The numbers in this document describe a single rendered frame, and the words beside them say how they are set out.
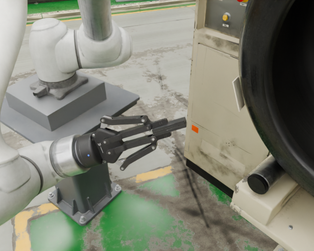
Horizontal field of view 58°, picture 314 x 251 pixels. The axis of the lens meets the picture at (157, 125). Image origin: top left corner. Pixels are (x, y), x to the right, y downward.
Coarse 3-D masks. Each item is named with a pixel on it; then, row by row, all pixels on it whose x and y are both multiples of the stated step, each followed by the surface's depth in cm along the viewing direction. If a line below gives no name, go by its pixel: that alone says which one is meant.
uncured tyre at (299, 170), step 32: (256, 0) 43; (288, 0) 39; (256, 32) 45; (288, 32) 62; (256, 64) 47; (288, 64) 65; (256, 96) 50; (288, 96) 64; (256, 128) 54; (288, 128) 61; (288, 160) 50
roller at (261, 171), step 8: (272, 160) 59; (264, 168) 57; (272, 168) 57; (280, 168) 58; (256, 176) 56; (264, 176) 55; (272, 176) 56; (280, 176) 58; (248, 184) 58; (256, 184) 56; (264, 184) 55; (272, 184) 56; (256, 192) 57; (264, 192) 56
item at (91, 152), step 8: (80, 136) 62; (88, 136) 60; (96, 136) 60; (104, 136) 60; (80, 144) 60; (88, 144) 59; (96, 144) 61; (112, 144) 60; (120, 144) 60; (80, 152) 59; (88, 152) 59; (96, 152) 60; (104, 152) 61; (120, 152) 61; (80, 160) 60; (88, 160) 60; (96, 160) 60; (104, 160) 62; (112, 160) 62
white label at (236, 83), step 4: (236, 80) 54; (236, 84) 54; (236, 88) 54; (240, 88) 56; (236, 92) 53; (240, 92) 56; (236, 96) 53; (240, 96) 55; (236, 100) 54; (240, 100) 55; (240, 104) 55; (244, 104) 57; (240, 108) 55
